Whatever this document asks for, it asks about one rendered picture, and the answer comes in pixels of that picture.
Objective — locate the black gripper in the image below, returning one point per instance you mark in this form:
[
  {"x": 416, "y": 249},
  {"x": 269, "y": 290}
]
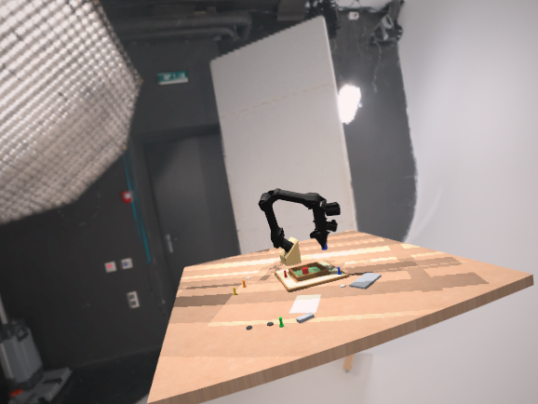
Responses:
[{"x": 319, "y": 234}]

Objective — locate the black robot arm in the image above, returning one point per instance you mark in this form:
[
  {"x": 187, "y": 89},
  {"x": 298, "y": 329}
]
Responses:
[{"x": 310, "y": 200}]

